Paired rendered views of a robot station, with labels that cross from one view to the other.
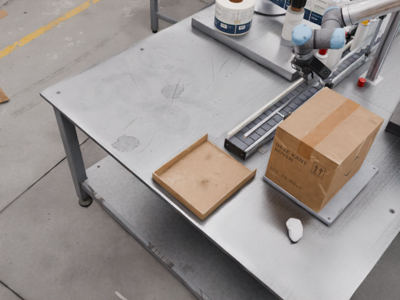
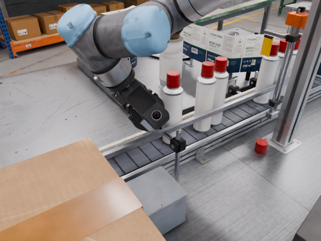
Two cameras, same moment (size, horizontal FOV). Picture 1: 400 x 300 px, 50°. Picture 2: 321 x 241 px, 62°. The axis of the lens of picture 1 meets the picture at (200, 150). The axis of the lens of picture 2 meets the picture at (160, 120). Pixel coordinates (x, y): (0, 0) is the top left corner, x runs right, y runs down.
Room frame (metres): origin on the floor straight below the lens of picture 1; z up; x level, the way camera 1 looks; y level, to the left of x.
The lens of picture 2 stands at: (1.01, -0.62, 1.35)
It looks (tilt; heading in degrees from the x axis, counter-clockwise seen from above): 34 degrees down; 15
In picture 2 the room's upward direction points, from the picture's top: straight up
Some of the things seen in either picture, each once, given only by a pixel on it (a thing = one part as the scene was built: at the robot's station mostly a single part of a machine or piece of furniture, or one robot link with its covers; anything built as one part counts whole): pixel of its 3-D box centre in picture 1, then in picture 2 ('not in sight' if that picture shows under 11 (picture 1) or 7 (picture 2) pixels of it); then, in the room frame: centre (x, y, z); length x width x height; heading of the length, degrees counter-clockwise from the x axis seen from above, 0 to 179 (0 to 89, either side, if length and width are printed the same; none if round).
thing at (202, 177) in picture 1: (205, 173); not in sight; (1.04, -0.03, 0.85); 0.30 x 0.26 x 0.04; 139
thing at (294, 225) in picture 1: (294, 228); not in sight; (0.82, -0.34, 0.85); 0.08 x 0.07 x 0.04; 152
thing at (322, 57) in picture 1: (318, 65); (172, 109); (1.59, -0.50, 0.98); 0.05 x 0.05 x 0.20
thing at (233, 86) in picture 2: not in sight; (232, 93); (1.90, -0.65, 0.89); 0.03 x 0.03 x 0.12; 49
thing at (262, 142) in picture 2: (361, 82); (261, 146); (1.67, -0.75, 0.85); 0.03 x 0.03 x 0.03
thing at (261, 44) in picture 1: (284, 19); (184, 65); (2.18, -0.42, 0.86); 0.80 x 0.67 x 0.05; 139
